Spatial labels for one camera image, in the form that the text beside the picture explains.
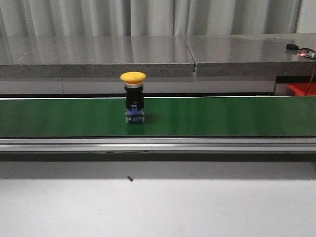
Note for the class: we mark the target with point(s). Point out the white cabinet front panel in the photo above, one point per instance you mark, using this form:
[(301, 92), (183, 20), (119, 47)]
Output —
[(229, 84)]

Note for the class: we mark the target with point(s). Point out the black sensor module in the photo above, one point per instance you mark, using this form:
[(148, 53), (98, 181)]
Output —
[(292, 47)]

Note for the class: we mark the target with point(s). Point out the grey stone countertop left slab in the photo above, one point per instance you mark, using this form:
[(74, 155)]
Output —
[(94, 57)]

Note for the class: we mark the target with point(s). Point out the green conveyor belt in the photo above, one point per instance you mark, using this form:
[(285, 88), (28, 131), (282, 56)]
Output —
[(172, 117)]

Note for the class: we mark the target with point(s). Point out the aluminium conveyor frame rail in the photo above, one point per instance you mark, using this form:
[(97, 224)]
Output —
[(159, 145)]

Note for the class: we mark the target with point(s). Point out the grey stone countertop slab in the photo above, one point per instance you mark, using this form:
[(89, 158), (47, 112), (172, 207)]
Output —
[(94, 57), (251, 55)]

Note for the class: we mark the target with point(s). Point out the grey stone countertop right slab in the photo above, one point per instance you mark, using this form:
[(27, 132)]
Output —
[(251, 55)]

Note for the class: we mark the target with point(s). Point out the red plastic bin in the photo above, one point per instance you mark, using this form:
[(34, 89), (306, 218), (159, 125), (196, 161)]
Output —
[(302, 89)]

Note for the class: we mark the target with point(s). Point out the small green circuit board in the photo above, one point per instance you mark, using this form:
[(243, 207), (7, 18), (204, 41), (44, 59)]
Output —
[(308, 54)]

